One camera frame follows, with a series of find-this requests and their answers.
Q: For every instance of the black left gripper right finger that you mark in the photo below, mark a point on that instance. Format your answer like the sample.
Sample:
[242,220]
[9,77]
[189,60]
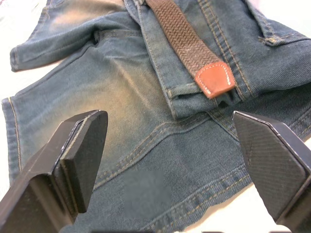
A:
[274,170]

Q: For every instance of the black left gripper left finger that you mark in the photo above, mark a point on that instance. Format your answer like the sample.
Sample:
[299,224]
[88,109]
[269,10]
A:
[48,170]

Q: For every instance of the brown braided belt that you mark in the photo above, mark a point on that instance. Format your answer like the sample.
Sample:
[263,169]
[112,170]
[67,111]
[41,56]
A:
[175,31]

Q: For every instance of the blue denim shorts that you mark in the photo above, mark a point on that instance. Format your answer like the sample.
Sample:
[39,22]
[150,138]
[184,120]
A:
[121,85]

